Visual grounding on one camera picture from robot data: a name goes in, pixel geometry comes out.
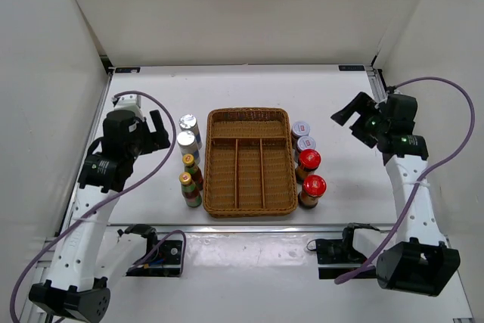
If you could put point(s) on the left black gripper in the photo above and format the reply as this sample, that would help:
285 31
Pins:
155 140

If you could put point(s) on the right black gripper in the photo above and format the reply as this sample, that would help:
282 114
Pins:
364 107

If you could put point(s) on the silver lid shaker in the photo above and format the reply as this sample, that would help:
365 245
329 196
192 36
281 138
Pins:
187 144
189 122

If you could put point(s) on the white lid jar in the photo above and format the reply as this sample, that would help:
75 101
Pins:
299 129
304 143

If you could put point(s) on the green label sauce bottle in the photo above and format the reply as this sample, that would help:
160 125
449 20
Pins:
189 190
193 169

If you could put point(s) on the red lid chili jar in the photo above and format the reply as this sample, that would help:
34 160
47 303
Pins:
309 161
313 188

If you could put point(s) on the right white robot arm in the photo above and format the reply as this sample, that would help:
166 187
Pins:
414 256

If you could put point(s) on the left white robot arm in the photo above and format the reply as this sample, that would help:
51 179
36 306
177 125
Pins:
78 284

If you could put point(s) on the wicker divided basket tray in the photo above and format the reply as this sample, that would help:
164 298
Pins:
249 167

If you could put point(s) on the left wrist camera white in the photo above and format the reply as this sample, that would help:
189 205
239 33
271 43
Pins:
130 102

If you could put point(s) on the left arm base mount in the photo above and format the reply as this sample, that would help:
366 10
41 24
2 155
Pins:
165 257

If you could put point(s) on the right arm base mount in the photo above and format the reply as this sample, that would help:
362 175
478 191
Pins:
332 259

